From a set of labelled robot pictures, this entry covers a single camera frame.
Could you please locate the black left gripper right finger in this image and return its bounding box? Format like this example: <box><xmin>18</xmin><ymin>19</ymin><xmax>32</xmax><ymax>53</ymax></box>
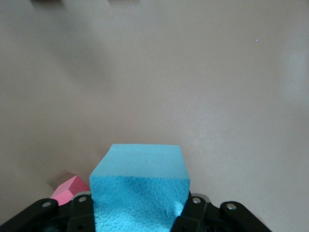
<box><xmin>170</xmin><ymin>191</ymin><xmax>272</xmax><ymax>232</ymax></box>

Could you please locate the red foam cube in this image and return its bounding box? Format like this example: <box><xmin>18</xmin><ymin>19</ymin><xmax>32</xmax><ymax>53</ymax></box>
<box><xmin>49</xmin><ymin>175</ymin><xmax>92</xmax><ymax>206</ymax></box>

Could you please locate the cyan foam cube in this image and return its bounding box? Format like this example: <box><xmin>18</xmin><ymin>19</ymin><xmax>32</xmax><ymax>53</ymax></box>
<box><xmin>88</xmin><ymin>144</ymin><xmax>192</xmax><ymax>232</ymax></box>

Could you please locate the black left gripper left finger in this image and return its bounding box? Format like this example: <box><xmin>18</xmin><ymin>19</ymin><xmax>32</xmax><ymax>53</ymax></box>
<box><xmin>0</xmin><ymin>190</ymin><xmax>98</xmax><ymax>232</ymax></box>

